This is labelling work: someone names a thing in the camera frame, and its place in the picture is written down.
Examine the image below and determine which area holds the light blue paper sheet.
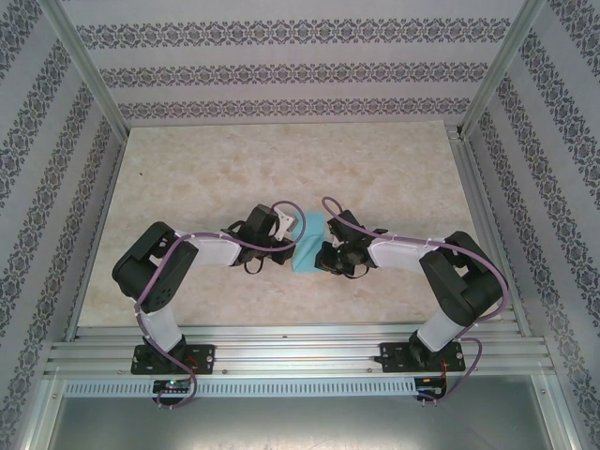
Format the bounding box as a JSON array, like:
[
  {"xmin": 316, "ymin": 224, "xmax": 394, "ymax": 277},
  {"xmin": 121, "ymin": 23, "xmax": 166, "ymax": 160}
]
[{"xmin": 291, "ymin": 211, "xmax": 332, "ymax": 274}]

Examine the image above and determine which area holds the marble pattern table mat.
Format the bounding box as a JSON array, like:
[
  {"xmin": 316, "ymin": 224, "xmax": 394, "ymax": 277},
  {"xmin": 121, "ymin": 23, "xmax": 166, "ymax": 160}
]
[{"xmin": 77, "ymin": 122, "xmax": 512, "ymax": 327}]

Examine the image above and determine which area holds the grey metal base panel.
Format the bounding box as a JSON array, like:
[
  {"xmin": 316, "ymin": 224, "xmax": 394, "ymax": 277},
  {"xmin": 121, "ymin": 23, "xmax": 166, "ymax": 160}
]
[{"xmin": 13, "ymin": 374, "xmax": 587, "ymax": 450}]

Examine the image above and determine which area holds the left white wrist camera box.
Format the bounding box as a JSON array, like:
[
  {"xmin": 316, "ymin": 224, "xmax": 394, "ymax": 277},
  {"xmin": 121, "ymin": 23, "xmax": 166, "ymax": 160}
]
[{"xmin": 275, "ymin": 209, "xmax": 300, "ymax": 242}]

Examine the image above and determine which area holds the aluminium mounting rail beam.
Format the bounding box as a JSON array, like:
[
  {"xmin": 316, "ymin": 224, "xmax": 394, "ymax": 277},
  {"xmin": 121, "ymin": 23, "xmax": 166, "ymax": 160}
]
[{"xmin": 44, "ymin": 322, "xmax": 549, "ymax": 376}]

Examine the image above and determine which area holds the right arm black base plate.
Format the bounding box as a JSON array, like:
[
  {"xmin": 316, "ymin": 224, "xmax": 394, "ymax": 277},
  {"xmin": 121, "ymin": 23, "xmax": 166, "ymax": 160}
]
[{"xmin": 380, "ymin": 341, "xmax": 465, "ymax": 374}]

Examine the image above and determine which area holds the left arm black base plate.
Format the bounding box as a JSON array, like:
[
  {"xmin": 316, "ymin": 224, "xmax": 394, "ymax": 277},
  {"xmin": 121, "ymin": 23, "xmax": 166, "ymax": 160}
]
[{"xmin": 132, "ymin": 344, "xmax": 218, "ymax": 376}]

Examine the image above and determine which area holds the slotted grey cable duct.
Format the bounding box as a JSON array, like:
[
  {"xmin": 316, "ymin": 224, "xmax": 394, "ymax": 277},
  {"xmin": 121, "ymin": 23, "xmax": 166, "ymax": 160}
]
[{"xmin": 63, "ymin": 378, "xmax": 418, "ymax": 398}]

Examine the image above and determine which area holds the aluminium side rail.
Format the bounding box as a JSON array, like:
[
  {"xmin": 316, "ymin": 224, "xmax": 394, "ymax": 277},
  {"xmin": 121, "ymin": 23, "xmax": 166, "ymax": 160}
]
[
  {"xmin": 65, "ymin": 130, "xmax": 128, "ymax": 341},
  {"xmin": 449, "ymin": 135, "xmax": 533, "ymax": 337}
]

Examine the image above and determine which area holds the aluminium frame post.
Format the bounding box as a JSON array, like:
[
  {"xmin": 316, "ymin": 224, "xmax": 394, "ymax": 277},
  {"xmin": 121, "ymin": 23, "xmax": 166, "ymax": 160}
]
[
  {"xmin": 458, "ymin": 0, "xmax": 548, "ymax": 140},
  {"xmin": 39, "ymin": 0, "xmax": 130, "ymax": 137}
]

